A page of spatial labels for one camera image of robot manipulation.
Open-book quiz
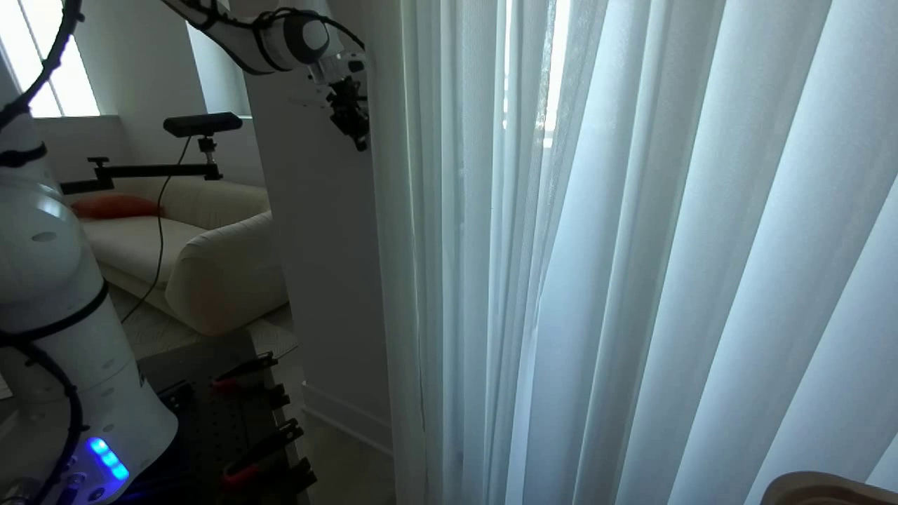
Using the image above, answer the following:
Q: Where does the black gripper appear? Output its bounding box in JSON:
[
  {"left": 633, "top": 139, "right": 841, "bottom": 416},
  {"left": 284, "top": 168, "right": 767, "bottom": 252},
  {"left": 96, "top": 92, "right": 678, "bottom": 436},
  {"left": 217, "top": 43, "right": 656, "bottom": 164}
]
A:
[{"left": 325, "top": 57, "right": 372, "bottom": 156}]

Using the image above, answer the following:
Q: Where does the beige sofa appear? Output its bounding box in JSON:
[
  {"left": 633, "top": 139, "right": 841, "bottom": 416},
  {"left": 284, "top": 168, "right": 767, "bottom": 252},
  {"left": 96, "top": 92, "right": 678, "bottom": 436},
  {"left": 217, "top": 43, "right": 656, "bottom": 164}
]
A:
[{"left": 67, "top": 177, "right": 292, "bottom": 341}]

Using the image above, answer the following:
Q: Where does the red cushion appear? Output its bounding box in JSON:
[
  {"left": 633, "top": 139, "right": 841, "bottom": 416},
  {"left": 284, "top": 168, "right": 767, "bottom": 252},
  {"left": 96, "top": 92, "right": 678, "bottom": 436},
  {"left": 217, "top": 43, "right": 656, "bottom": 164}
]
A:
[{"left": 71, "top": 192, "right": 162, "bottom": 226}]

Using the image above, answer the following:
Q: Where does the white sheer curtain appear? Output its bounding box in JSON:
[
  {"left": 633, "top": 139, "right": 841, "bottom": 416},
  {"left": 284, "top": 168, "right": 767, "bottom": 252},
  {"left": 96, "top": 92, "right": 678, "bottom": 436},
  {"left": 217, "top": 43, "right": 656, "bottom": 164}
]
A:
[{"left": 395, "top": 0, "right": 898, "bottom": 505}]

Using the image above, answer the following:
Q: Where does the bright window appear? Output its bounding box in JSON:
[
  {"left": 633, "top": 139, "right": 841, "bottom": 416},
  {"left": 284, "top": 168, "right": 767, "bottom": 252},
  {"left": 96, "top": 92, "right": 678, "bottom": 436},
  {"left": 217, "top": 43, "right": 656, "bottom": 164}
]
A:
[{"left": 0, "top": 0, "right": 100, "bottom": 120}]

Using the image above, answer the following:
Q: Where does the black camera bar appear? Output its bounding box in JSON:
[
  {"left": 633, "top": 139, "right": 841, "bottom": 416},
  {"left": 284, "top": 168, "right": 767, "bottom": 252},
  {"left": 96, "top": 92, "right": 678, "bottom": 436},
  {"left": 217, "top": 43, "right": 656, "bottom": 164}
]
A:
[{"left": 159, "top": 109, "right": 248, "bottom": 142}]

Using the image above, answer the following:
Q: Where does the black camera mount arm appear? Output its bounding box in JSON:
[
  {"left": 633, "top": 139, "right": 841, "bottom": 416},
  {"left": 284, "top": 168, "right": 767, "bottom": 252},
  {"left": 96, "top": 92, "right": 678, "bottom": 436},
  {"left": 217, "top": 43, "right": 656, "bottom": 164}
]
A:
[{"left": 58, "top": 136, "right": 228, "bottom": 198}]

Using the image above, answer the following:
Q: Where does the thin black camera cable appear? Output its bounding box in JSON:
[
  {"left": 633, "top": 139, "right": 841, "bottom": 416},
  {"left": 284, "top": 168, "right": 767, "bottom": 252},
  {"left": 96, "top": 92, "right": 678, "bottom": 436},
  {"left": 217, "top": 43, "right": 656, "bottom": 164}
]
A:
[{"left": 114, "top": 167, "right": 179, "bottom": 327}]

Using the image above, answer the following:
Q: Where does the black clamp with orange handle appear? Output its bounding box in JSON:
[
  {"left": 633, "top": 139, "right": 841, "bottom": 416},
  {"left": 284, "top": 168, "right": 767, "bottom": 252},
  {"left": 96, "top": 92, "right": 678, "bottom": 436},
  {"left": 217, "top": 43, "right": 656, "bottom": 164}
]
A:
[
  {"left": 218, "top": 418, "right": 308, "bottom": 496},
  {"left": 208, "top": 351, "right": 284, "bottom": 398}
]

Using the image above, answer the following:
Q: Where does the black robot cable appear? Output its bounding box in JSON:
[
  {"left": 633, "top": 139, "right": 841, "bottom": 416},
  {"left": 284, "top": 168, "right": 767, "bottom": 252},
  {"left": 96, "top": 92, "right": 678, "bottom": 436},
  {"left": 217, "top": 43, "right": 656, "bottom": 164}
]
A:
[{"left": 0, "top": 0, "right": 89, "bottom": 136}]

